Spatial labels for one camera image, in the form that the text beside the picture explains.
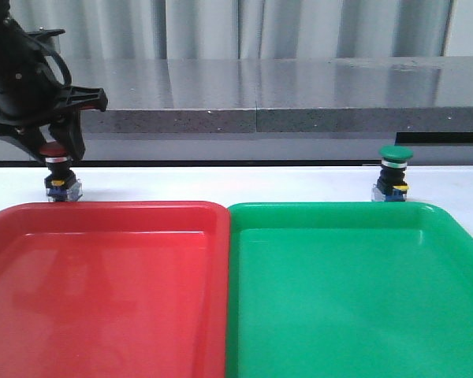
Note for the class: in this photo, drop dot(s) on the red mushroom push button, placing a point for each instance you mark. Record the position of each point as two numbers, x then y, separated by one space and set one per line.
61 185

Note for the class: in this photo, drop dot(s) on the green mushroom push button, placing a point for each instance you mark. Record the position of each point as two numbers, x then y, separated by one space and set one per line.
390 185

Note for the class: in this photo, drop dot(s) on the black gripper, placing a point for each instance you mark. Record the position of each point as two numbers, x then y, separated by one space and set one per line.
36 88

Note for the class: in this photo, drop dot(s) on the red plastic tray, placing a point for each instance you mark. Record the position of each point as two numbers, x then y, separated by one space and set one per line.
113 289

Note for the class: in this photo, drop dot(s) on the grey stone counter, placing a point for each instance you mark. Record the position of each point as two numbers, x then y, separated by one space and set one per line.
321 111

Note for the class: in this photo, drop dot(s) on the green plastic tray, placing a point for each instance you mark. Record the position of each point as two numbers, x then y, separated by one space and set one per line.
360 289

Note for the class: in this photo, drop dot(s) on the white pleated curtain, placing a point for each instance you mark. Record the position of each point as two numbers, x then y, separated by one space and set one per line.
241 29

